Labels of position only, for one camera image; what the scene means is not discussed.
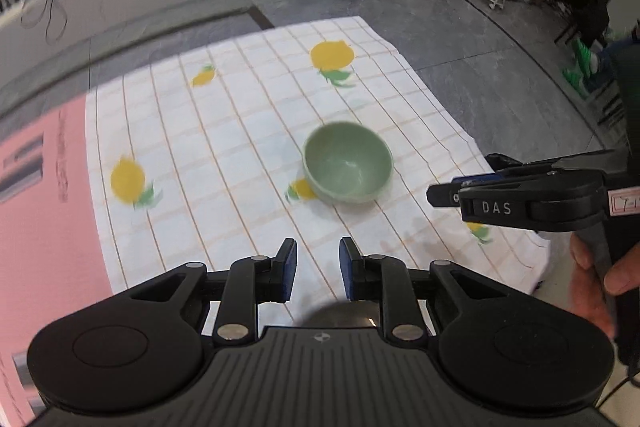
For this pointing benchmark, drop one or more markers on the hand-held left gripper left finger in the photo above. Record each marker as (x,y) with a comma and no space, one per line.
(289,266)

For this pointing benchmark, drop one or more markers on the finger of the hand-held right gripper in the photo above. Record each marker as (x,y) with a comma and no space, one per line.
(442,196)
(505,164)

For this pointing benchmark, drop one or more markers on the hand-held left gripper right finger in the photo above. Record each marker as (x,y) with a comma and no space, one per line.
(346,268)

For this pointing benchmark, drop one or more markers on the pale green ceramic bowl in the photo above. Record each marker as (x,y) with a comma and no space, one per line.
(345,157)

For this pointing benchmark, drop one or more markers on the person's right hand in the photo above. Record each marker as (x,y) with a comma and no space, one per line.
(587,287)

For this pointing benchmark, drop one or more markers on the green and white shoe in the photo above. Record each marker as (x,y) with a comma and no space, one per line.
(580,62)

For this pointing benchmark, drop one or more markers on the pink and white checked tablecloth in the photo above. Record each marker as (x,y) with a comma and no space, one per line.
(225,147)

